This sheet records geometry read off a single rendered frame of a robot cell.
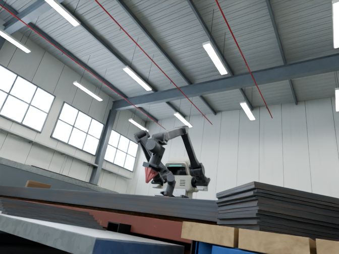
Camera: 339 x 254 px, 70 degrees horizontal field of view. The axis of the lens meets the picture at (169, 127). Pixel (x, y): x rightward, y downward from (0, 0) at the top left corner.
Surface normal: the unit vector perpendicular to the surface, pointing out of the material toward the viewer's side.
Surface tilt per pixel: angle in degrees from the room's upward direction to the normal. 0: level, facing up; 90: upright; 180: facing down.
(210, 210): 90
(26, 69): 90
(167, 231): 90
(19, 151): 90
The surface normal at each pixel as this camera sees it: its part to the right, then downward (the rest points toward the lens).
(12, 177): 0.82, -0.11
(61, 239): -0.55, -0.41
